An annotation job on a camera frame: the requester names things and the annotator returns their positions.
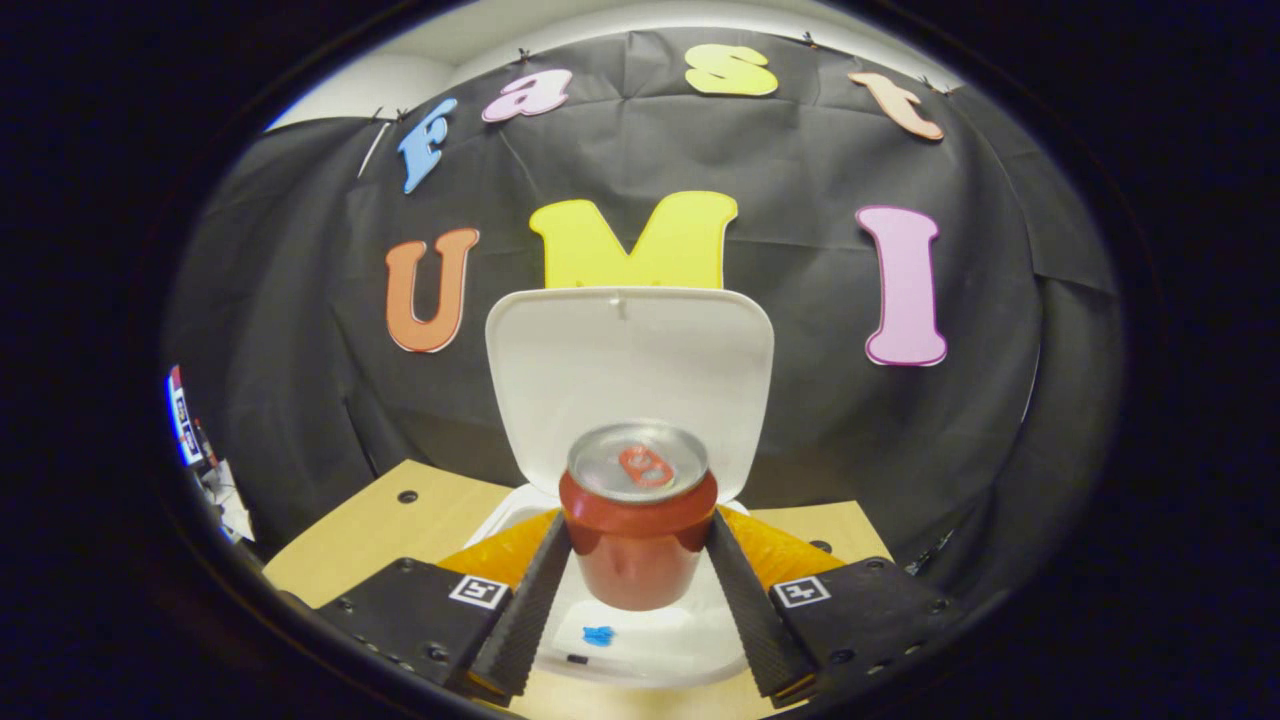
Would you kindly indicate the black backdrop cloth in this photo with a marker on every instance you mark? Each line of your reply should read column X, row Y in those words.
column 800, row 300

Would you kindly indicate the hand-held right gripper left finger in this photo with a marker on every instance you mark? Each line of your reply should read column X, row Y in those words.
column 530, row 620

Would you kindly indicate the white desktop garbage bin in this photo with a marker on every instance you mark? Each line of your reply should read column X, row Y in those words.
column 630, row 360

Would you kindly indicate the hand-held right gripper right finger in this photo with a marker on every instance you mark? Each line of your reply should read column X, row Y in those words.
column 750, row 620

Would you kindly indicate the white paper sheet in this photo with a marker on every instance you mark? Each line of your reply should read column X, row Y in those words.
column 235, row 515

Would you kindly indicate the red pop can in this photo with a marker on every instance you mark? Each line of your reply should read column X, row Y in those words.
column 640, row 545

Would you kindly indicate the wooden desktop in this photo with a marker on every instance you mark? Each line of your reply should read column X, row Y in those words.
column 400, row 530

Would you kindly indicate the blue paper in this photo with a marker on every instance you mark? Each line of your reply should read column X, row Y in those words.
column 598, row 636

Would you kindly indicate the computer monitor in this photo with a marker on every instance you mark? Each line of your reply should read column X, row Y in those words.
column 183, row 420

